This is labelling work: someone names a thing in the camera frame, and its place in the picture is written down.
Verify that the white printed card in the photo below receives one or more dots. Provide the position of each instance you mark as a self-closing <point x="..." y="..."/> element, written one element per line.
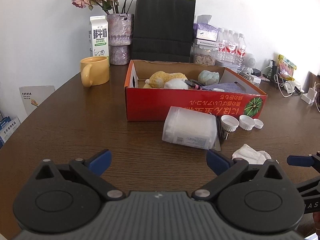
<point x="35" y="97"/>

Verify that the blue white carton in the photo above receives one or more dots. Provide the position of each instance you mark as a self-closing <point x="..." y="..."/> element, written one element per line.
<point x="8" y="130"/>

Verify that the yellow white plush sheep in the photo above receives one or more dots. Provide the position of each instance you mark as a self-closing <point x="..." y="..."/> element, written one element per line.
<point x="165" y="80"/>

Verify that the clear seed container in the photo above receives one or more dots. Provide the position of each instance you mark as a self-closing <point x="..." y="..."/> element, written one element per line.
<point x="203" y="57"/>

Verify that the purple burlap bag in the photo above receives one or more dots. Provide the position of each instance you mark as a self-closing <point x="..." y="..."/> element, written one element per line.
<point x="230" y="87"/>

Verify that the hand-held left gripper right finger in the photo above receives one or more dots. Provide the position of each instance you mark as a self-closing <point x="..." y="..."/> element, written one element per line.
<point x="217" y="160"/>

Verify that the white power adapter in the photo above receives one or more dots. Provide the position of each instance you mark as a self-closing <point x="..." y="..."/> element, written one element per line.
<point x="255" y="80"/>

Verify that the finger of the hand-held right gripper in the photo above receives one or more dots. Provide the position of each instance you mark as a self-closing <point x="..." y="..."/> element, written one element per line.
<point x="310" y="183"/>
<point x="298" y="160"/>

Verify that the grey floral tin box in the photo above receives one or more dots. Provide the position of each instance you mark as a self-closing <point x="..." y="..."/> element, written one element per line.
<point x="226" y="64"/>

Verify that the white charger block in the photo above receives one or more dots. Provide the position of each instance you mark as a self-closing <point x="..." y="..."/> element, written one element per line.
<point x="308" y="97"/>

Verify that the white green milk carton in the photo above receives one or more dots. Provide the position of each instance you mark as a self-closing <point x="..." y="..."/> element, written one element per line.
<point x="99" y="37"/>

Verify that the white cloth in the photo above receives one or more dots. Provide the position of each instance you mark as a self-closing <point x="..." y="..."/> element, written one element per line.
<point x="250" y="155"/>

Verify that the white robot speaker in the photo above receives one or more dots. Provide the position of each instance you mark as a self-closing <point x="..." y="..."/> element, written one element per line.
<point x="250" y="60"/>

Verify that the clear water bottle red label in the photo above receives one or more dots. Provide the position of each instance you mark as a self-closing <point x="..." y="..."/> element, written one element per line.
<point x="231" y="48"/>
<point x="241" y="51"/>
<point x="221" y="46"/>

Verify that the purple mottled vase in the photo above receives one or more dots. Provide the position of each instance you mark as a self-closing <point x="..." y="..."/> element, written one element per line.
<point x="120" y="37"/>

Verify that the yellow pink snack packet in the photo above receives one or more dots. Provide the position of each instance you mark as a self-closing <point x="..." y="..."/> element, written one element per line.
<point x="287" y="67"/>

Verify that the black power adapter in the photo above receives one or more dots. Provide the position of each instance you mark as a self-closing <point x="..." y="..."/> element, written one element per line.
<point x="257" y="71"/>

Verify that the red cardboard box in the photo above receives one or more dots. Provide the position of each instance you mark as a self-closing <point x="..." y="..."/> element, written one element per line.
<point x="190" y="105"/>

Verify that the white bottle cap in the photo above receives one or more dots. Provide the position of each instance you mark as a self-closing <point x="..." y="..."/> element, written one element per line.
<point x="247" y="122"/>
<point x="230" y="123"/>
<point x="259" y="123"/>

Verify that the white flat box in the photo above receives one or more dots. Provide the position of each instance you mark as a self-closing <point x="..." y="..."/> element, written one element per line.
<point x="205" y="43"/>

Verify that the iridescent plastic bag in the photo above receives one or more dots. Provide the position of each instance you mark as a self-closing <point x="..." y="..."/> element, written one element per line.
<point x="208" y="77"/>

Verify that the black device stand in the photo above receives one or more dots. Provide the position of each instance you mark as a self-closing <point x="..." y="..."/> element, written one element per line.
<point x="275" y="71"/>

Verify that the translucent cotton swab container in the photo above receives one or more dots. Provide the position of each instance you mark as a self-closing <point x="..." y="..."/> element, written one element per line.
<point x="190" y="127"/>

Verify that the black paper bag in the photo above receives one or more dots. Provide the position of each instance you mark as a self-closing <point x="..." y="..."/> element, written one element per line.
<point x="163" y="27"/>

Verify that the pink pen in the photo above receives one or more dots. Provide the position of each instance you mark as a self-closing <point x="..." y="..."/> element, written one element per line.
<point x="265" y="78"/>

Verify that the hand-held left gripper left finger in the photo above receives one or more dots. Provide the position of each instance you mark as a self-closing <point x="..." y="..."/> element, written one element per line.
<point x="100" y="160"/>

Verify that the purple tissue pack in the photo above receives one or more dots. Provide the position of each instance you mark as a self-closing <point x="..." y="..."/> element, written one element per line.
<point x="205" y="31"/>

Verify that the yellow mug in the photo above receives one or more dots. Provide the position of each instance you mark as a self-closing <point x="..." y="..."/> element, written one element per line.
<point x="96" y="71"/>

